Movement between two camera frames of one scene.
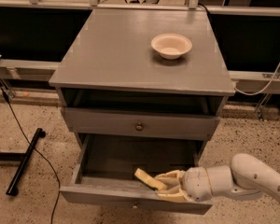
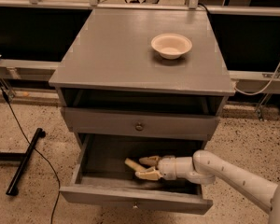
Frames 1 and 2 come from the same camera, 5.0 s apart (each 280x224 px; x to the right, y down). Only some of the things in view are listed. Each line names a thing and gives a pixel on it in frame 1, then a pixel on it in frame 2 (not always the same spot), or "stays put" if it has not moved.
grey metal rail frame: x=269 y=84 stays put
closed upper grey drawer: x=140 y=123 stays put
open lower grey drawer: x=105 y=164 stays put
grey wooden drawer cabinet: x=141 y=74 stays put
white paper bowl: x=171 y=46 stays put
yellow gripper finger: x=173 y=195 → x=148 y=175
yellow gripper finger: x=172 y=178 → x=151 y=161
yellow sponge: x=159 y=185 → x=134 y=165
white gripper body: x=196 y=183 → x=167 y=167
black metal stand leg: x=24 y=157 stays put
